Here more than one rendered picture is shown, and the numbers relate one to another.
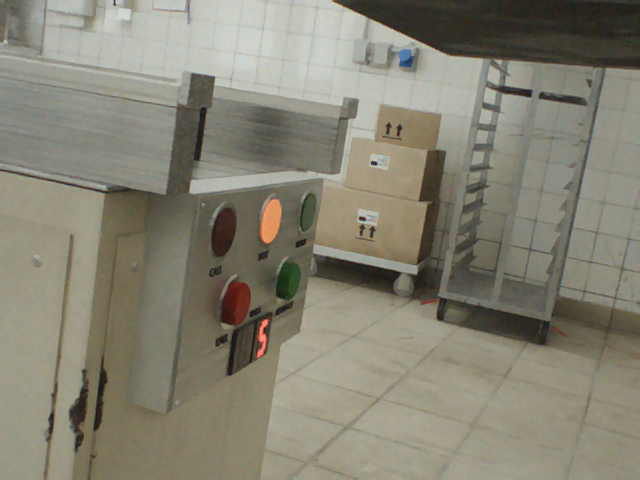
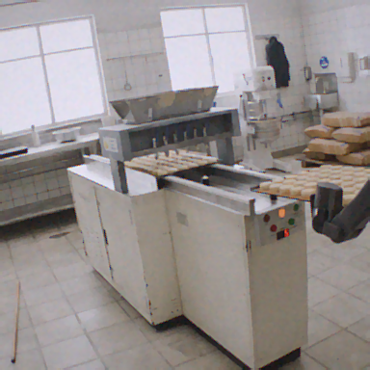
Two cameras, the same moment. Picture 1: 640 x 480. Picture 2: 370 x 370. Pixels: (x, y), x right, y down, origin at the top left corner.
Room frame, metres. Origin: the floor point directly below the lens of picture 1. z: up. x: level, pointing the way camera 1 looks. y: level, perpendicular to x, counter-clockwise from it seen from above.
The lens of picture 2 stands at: (-0.84, -0.89, 1.39)
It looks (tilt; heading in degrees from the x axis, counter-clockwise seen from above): 15 degrees down; 50
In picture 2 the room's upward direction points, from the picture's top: 9 degrees counter-clockwise
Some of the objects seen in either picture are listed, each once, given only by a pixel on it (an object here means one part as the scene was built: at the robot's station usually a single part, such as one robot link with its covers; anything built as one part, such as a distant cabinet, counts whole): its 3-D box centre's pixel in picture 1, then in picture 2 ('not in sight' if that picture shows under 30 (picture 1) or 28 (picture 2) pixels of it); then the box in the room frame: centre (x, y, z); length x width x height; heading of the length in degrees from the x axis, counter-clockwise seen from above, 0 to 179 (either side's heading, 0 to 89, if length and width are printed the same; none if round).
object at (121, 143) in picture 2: not in sight; (172, 146); (0.88, 0.88, 1.01); 0.72 x 0.33 x 0.34; 162
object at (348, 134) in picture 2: not in sight; (361, 132); (4.49, 1.19, 0.47); 0.72 x 0.42 x 0.17; 165
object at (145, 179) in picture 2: not in sight; (113, 169); (0.83, 1.40, 0.88); 1.28 x 0.01 x 0.07; 72
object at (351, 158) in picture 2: not in sight; (365, 153); (4.52, 1.16, 0.19); 0.72 x 0.42 x 0.15; 164
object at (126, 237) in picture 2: not in sight; (152, 227); (1.03, 1.33, 0.42); 1.28 x 0.72 x 0.84; 72
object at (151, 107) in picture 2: not in sight; (166, 104); (0.88, 0.88, 1.25); 0.56 x 0.29 x 0.14; 162
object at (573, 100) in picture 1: (541, 95); not in sight; (3.93, -0.88, 1.05); 0.60 x 0.40 x 0.01; 163
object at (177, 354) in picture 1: (240, 272); (279, 222); (0.62, 0.05, 0.77); 0.24 x 0.04 x 0.14; 162
